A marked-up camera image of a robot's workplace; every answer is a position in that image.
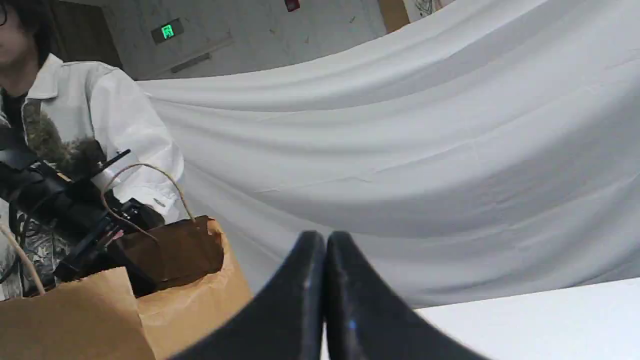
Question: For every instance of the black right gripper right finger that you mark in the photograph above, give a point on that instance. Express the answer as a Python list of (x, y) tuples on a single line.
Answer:
[(367, 320)]

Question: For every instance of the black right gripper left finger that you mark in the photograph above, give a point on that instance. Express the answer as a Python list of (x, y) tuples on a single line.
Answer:
[(284, 321)]

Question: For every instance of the brown paper bag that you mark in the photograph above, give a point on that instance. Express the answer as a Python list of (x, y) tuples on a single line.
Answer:
[(127, 292)]

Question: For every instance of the white backdrop cloth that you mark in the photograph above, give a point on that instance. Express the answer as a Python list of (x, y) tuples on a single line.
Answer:
[(491, 149)]

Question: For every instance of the green exit sign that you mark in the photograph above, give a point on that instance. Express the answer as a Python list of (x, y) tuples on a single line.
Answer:
[(167, 31)]

